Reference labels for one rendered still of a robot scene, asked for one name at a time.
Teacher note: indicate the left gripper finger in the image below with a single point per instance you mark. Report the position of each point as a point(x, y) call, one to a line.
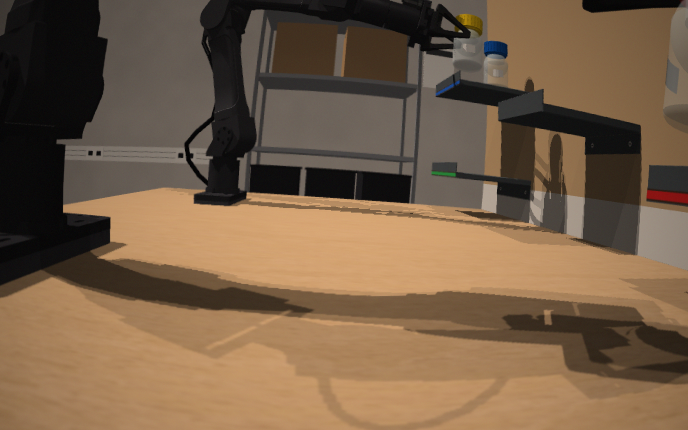
point(428, 46)
point(439, 32)

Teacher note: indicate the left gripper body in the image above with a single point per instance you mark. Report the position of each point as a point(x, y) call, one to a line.
point(409, 18)

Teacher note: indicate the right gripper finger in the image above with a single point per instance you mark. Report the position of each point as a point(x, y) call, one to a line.
point(595, 6)

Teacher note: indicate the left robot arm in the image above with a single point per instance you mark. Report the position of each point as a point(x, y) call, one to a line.
point(233, 129)

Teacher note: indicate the white bottle with red cap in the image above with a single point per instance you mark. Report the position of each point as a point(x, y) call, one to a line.
point(675, 107)

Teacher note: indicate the clear glass bottle with blue cap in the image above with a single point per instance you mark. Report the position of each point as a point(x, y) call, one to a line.
point(495, 64)

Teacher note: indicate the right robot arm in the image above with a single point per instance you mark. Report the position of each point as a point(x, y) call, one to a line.
point(51, 74)

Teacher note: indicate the white bottle with yellow cap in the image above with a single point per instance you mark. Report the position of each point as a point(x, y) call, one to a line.
point(467, 52)

